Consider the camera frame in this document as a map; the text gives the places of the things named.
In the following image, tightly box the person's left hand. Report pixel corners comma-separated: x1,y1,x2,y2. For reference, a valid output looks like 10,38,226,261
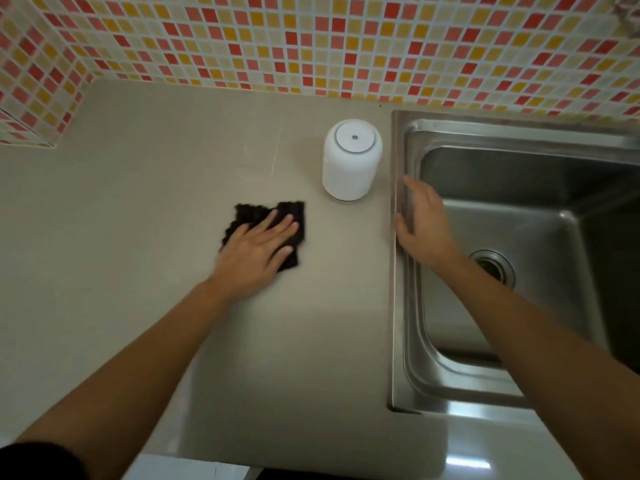
208,210,300,302

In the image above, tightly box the person's right forearm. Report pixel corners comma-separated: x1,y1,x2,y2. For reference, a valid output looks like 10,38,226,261
425,251,640,480

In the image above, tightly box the person's right hand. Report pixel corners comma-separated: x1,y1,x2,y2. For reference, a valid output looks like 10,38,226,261
394,175,464,270

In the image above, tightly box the round metal sink drain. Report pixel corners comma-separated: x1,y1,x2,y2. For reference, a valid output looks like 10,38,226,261
469,250,516,289

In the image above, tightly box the person's left forearm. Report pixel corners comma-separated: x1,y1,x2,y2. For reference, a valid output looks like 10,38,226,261
15,280,242,480

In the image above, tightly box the stainless steel sink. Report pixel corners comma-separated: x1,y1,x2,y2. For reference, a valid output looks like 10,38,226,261
387,110,640,426

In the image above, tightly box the white cylindrical container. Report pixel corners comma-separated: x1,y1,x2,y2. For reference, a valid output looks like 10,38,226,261
321,119,384,202

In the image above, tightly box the black cleaning cloth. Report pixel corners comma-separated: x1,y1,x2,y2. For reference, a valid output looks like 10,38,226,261
220,201,306,273

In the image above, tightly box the black sleeve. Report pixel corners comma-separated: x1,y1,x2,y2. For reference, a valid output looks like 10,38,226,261
0,441,90,480

